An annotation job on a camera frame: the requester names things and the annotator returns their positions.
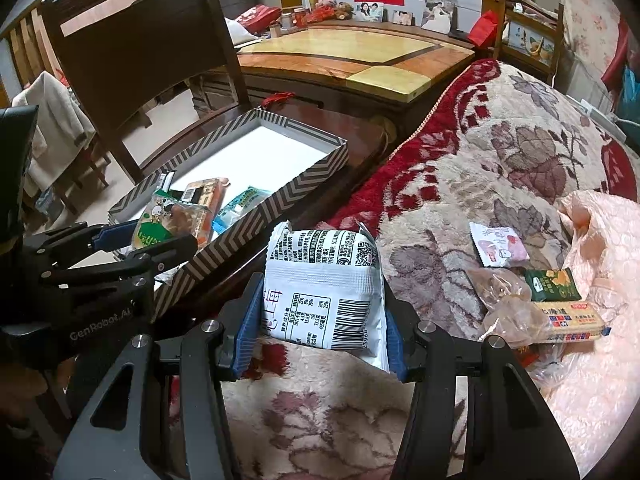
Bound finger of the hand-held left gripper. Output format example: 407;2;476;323
22;221;143;271
42;234;199;302

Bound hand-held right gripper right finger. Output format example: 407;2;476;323
382;280;581;480

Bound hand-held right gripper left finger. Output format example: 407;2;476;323
52;272;266;480

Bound striped cardboard box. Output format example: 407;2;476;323
107;107;351;321

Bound green white snack packet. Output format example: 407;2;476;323
130;189;203;261

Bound dark brown snack packet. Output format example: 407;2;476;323
152;172;187;200

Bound orange snack packet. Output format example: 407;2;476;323
180;176;230;253

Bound teal snack packet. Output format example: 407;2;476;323
211;186;272;234

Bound clear bag of brown nuts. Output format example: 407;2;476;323
464;266;553;353

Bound white cloth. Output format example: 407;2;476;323
11;70;98;196

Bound pink white snack packet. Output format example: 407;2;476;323
469;221;531;267

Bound dark green snack packet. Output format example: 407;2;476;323
524;267;582;304

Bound beige cracker packet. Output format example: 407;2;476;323
530;301;613;345

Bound dark wooden chair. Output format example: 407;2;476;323
39;0;398;306

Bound floral fleece blanket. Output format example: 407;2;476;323
170;57;640;480

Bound slatted wooden chair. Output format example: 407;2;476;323
0;0;111;216

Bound pink quilt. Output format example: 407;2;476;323
542;189;640;461

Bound red gift box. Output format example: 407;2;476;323
235;4;283;36

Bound wooden table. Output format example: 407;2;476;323
192;22;478;133

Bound plush toys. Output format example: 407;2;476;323
305;0;357;23

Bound red gift bag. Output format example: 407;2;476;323
467;9;502;47

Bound large wedding photo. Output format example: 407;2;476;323
421;0;456;32

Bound wooden rack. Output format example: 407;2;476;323
492;0;566;83

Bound floral bedsheet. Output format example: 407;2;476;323
557;0;640;106

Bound red handled scissors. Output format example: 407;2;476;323
259;90;297;109

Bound couple photo frame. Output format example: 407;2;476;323
354;1;386;23

